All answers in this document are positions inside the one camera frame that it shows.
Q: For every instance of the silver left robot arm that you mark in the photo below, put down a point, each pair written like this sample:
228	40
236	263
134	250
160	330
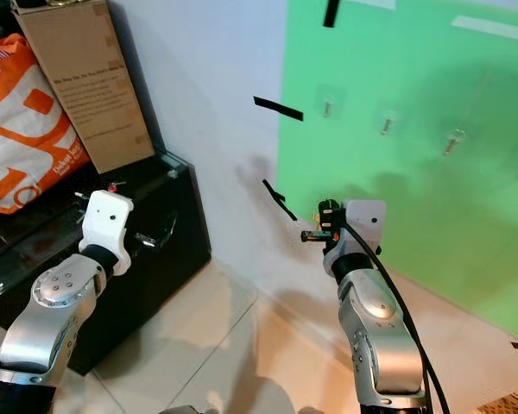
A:
47	323

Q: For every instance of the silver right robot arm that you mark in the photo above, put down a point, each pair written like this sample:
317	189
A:
380	332

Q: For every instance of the keyring with red tag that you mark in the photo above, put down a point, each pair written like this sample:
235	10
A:
113	185

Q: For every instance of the black glossy cabinet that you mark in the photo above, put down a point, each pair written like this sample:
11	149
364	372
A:
164	285

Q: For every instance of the crumpled black tape strip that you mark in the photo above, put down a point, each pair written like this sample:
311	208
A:
280	199

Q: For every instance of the orange white shopping bag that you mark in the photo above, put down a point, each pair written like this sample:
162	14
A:
26	147

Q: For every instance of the long black tape strip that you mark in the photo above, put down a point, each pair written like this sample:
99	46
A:
278	108

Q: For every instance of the brown cardboard box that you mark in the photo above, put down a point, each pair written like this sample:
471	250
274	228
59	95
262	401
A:
91	82

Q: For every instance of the short black tape strip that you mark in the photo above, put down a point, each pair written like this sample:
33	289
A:
331	12

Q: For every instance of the white tape strip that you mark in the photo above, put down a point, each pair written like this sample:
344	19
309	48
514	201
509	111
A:
496	28

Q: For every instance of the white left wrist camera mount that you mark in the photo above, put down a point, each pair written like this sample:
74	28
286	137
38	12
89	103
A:
108	222

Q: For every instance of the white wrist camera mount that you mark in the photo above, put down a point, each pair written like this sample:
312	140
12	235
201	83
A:
367	222
108	222

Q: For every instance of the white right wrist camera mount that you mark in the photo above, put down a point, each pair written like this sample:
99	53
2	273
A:
367	222

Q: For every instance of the clear adhesive wall hook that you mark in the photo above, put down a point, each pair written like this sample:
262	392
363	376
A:
454	139
387	122
328	105

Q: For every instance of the green wall sheet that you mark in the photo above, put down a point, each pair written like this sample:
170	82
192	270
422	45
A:
423	78

